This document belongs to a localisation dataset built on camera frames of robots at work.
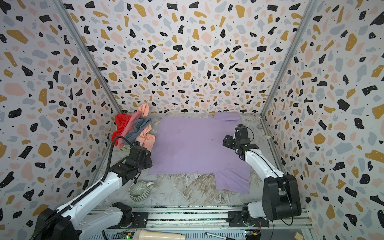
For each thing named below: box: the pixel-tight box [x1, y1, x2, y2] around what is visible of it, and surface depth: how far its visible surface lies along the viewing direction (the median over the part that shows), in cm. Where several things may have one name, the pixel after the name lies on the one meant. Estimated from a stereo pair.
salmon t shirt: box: [135, 103, 156, 152], surface depth 99 cm
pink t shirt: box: [116, 111, 141, 149], surface depth 94 cm
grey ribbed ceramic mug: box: [129, 180, 155, 202], surface depth 80 cm
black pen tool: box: [205, 232, 236, 240], surface depth 71 cm
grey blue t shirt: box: [122, 117, 152, 146], surface depth 95 cm
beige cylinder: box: [133, 229, 186, 240], surface depth 68 cm
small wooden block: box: [293, 231, 304, 240], surface depth 70 cm
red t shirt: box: [111, 113, 132, 146], surface depth 95 cm
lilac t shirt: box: [149, 112, 251, 195], surface depth 101 cm
